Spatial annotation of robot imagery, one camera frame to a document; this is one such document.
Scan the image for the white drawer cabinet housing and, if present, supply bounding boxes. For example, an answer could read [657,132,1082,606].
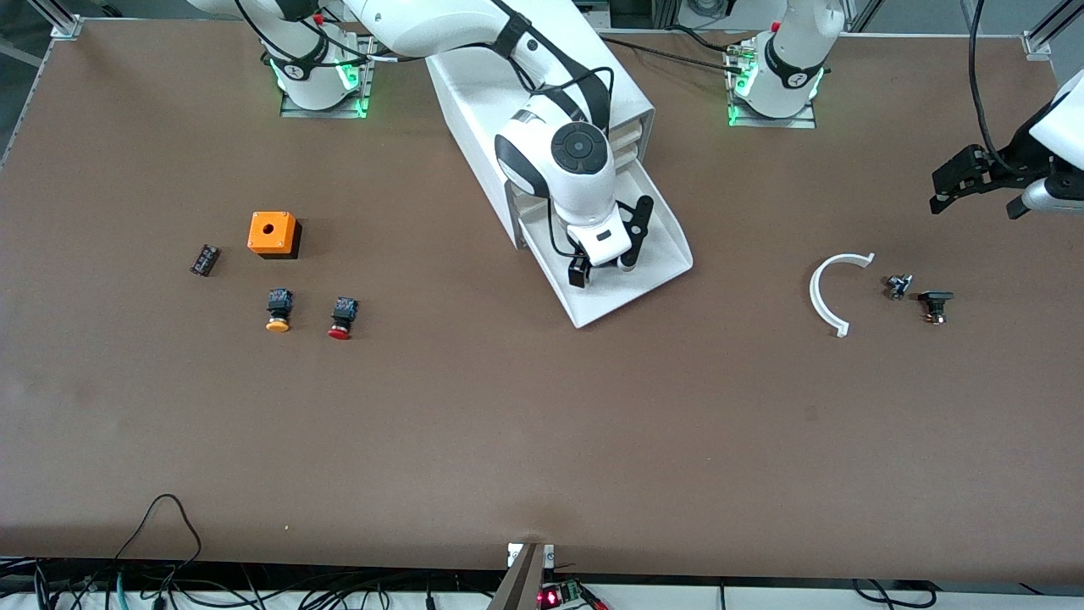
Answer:
[417,0,655,251]

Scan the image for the red mushroom push button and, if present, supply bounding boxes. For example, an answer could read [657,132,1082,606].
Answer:
[328,297,360,341]

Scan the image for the yellow mushroom push button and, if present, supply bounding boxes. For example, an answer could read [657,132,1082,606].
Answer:
[265,288,295,333]

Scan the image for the white curved plastic arc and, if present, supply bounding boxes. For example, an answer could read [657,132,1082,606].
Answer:
[809,252,876,339]

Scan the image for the grey-brown support bar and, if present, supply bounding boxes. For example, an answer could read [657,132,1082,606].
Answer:
[487,544,547,610]

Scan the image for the circuit board with red light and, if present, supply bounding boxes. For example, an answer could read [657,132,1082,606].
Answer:
[535,579,606,610]

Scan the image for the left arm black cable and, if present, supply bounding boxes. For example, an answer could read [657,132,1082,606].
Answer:
[968,0,1017,175]

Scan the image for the aluminium frame profile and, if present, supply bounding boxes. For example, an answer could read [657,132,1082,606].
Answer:
[1020,0,1084,60]
[25,0,83,41]

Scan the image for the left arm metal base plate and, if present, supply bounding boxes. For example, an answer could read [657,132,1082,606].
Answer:
[727,38,818,130]

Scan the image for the black cable behind cabinet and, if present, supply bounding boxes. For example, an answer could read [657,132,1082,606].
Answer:
[593,30,746,77]

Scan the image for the orange button enclosure box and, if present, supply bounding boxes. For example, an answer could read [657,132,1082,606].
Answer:
[247,211,302,260]

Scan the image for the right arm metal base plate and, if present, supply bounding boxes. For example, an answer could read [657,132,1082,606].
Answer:
[279,34,375,119]

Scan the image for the black looped cable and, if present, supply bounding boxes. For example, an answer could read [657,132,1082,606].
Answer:
[114,494,204,594]

